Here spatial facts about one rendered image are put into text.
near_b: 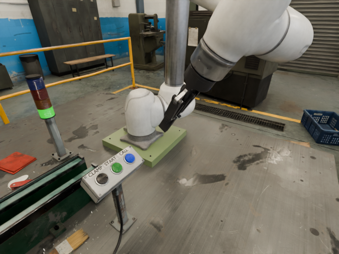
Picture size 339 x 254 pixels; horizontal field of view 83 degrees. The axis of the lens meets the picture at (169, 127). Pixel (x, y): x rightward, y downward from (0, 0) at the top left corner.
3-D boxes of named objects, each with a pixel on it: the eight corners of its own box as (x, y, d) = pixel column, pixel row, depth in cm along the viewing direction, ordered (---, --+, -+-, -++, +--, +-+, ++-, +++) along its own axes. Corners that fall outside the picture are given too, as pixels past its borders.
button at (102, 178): (100, 188, 49) (101, 185, 48) (93, 179, 50) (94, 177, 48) (109, 181, 51) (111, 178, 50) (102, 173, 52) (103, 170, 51)
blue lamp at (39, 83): (33, 91, 78) (29, 80, 75) (26, 88, 81) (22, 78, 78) (48, 87, 82) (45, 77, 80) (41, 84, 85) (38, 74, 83)
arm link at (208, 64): (194, 36, 38) (180, 61, 42) (228, 66, 36) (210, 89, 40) (213, 33, 44) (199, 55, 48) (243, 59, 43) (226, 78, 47)
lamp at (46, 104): (41, 111, 82) (37, 101, 80) (34, 108, 85) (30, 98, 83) (54, 106, 87) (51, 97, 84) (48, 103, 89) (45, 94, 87)
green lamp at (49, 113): (44, 120, 85) (41, 111, 82) (38, 116, 88) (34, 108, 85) (57, 115, 89) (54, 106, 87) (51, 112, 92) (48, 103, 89)
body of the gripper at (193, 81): (202, 56, 48) (183, 83, 54) (184, 62, 42) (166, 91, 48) (224, 76, 46) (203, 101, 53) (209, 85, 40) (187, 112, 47)
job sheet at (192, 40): (197, 46, 348) (199, 27, 332) (196, 46, 347) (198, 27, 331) (187, 45, 361) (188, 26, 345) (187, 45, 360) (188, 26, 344)
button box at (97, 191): (96, 204, 50) (99, 198, 47) (79, 184, 51) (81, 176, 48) (139, 167, 62) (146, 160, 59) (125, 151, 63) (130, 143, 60)
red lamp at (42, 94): (37, 101, 80) (33, 91, 78) (30, 98, 83) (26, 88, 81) (51, 97, 84) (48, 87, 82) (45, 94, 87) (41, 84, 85)
